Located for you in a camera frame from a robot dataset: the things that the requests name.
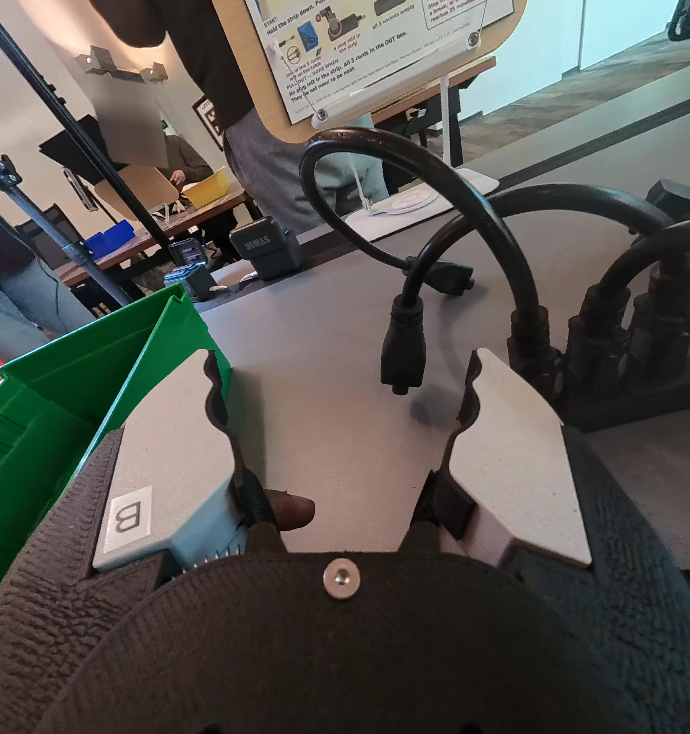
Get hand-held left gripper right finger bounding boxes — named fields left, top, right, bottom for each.
left=444, top=348, right=593, bottom=568

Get yellow plastic bin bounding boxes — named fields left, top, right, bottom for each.
left=181, top=168, right=232, bottom=210

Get black charger case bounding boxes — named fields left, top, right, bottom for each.
left=229, top=217, right=305, bottom=282

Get green plastic bin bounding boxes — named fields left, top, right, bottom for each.
left=0, top=281, right=231, bottom=626

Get black light panel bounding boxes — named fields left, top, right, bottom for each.
left=38, top=115, right=128, bottom=185

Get wooden instruction board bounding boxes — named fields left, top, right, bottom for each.
left=213, top=0, right=529, bottom=144

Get black power cord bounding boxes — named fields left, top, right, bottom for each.
left=567, top=218, right=690, bottom=393
left=379, top=183, right=690, bottom=396
left=299, top=127, right=565, bottom=405

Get metal light stand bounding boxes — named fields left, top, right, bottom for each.
left=0, top=133, right=133, bottom=309

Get blue plastic bin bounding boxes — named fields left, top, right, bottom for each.
left=84, top=221, right=137, bottom=259

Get person's left hand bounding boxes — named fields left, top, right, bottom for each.
left=265, top=491, right=316, bottom=530

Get wooden desk black legs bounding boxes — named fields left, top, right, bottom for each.
left=373, top=54, right=497, bottom=168

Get black tripod pole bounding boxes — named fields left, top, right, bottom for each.
left=0, top=0, right=171, bottom=247

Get long wooden table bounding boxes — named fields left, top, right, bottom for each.
left=58, top=183, right=255, bottom=287

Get black power strip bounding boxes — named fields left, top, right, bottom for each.
left=551, top=179, right=690, bottom=435

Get small black battery case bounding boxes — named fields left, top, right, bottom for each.
left=163, top=238, right=218, bottom=302

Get metal wall bracket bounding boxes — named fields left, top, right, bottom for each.
left=76, top=49, right=169, bottom=85

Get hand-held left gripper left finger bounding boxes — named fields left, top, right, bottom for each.
left=92, top=349, right=249, bottom=571

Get black white marker sign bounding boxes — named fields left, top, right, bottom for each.
left=192, top=94, right=225, bottom=151

